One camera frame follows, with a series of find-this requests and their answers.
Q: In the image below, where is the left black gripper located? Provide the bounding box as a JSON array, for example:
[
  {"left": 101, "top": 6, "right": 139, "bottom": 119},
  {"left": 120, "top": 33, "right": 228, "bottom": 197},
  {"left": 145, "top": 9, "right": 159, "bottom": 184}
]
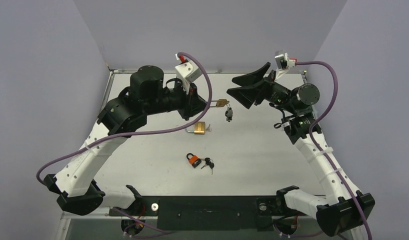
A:
[{"left": 145, "top": 78, "right": 211, "bottom": 121}]

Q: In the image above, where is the small padlock with keys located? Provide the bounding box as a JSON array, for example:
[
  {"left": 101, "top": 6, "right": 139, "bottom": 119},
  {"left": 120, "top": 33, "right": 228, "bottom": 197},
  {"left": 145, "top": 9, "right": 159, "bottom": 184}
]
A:
[{"left": 204, "top": 98, "right": 230, "bottom": 108}]

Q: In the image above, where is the brass padlock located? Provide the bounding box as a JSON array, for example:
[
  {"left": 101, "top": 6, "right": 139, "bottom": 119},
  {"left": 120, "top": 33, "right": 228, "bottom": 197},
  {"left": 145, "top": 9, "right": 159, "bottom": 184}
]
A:
[{"left": 184, "top": 121, "right": 207, "bottom": 135}]

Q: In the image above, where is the silver key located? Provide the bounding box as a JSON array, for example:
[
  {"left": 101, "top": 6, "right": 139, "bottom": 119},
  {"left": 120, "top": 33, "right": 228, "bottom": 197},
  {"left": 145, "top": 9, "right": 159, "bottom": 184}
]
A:
[{"left": 205, "top": 124, "right": 212, "bottom": 132}]

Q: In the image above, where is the orange black padlock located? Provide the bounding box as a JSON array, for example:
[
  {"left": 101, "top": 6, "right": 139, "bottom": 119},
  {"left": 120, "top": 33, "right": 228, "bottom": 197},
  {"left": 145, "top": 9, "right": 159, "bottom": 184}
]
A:
[{"left": 186, "top": 153, "right": 202, "bottom": 168}]

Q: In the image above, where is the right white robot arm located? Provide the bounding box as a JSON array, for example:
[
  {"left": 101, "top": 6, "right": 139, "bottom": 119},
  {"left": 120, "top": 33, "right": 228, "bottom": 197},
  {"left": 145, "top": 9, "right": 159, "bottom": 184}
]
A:
[{"left": 227, "top": 59, "right": 375, "bottom": 240}]

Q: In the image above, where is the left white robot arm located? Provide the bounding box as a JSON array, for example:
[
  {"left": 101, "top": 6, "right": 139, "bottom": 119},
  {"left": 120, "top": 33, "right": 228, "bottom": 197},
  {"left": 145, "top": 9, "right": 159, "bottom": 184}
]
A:
[{"left": 43, "top": 62, "right": 209, "bottom": 216}]

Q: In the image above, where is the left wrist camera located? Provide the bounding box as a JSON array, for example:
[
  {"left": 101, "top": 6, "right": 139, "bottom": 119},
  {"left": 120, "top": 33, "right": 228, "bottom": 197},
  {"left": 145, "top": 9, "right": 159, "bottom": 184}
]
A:
[{"left": 174, "top": 61, "right": 203, "bottom": 93}]

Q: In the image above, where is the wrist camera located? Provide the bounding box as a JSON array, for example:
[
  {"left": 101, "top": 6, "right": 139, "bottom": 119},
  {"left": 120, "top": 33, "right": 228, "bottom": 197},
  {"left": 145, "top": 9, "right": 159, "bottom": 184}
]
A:
[
  {"left": 274, "top": 50, "right": 297, "bottom": 81},
  {"left": 174, "top": 61, "right": 203, "bottom": 93}
]

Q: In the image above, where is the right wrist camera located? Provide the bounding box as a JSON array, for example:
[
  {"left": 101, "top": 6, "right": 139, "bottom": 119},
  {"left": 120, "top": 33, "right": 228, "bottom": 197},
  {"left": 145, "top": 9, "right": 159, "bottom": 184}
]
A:
[{"left": 274, "top": 50, "right": 297, "bottom": 81}]

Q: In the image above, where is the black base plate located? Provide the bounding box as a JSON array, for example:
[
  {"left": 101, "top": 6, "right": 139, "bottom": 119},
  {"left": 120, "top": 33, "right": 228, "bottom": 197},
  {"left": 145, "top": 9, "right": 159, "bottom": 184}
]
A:
[{"left": 109, "top": 195, "right": 299, "bottom": 232}]

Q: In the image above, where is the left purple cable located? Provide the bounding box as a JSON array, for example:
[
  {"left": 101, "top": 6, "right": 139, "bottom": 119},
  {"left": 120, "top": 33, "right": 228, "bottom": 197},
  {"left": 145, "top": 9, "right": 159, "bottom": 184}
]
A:
[{"left": 35, "top": 51, "right": 214, "bottom": 186}]

